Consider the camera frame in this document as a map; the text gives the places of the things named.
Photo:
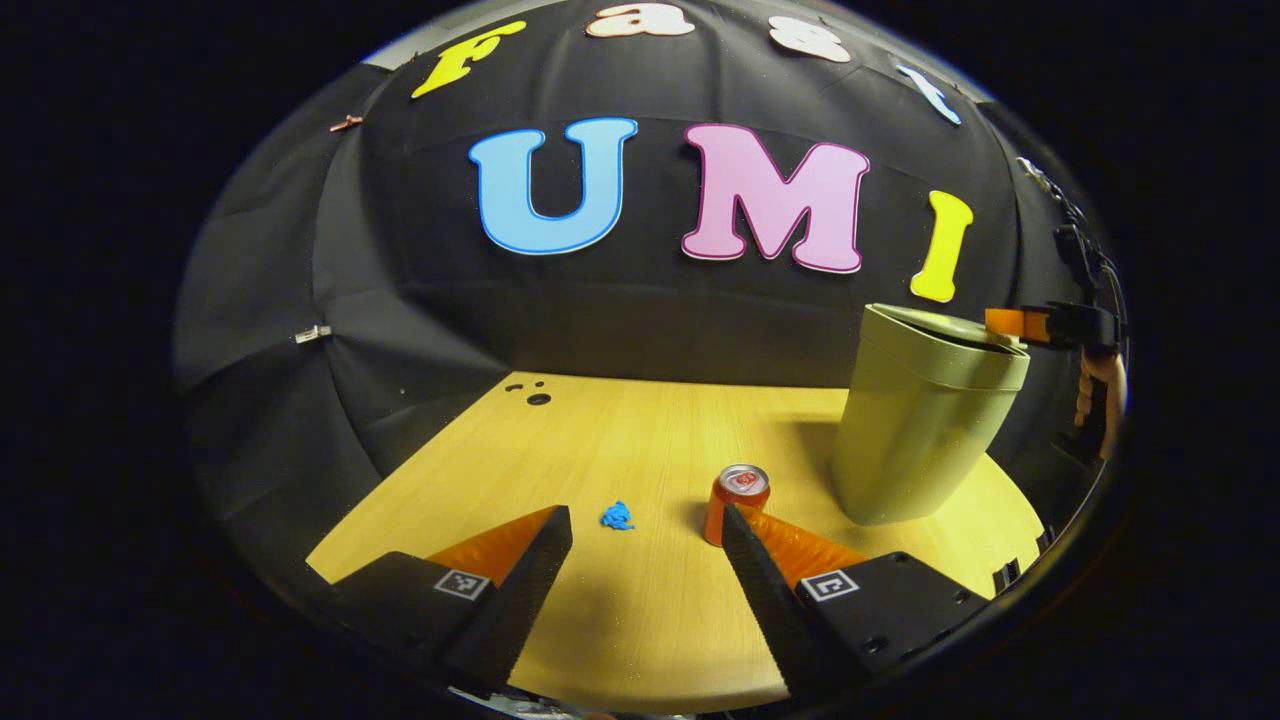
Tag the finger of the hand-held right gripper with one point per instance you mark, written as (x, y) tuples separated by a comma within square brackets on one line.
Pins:
[(1005, 322)]

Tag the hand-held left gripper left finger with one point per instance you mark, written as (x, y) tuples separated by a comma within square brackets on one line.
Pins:
[(535, 570)]

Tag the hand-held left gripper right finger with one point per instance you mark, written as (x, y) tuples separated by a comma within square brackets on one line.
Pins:
[(760, 590)]

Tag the blue paper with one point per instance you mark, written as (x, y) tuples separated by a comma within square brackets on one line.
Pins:
[(617, 516)]

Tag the orange pop can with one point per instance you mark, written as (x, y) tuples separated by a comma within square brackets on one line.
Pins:
[(730, 495)]

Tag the cream desktop garbage bin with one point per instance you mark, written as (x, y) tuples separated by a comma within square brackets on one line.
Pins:
[(920, 430)]

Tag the wooden desktop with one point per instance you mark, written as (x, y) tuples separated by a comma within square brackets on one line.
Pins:
[(600, 620)]

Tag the black backdrop cloth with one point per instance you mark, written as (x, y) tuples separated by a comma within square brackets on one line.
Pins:
[(650, 320)]

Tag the silver cloth clip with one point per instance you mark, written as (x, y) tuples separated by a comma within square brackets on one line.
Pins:
[(313, 334)]

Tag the copper cloth clip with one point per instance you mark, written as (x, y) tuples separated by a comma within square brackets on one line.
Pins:
[(346, 123)]

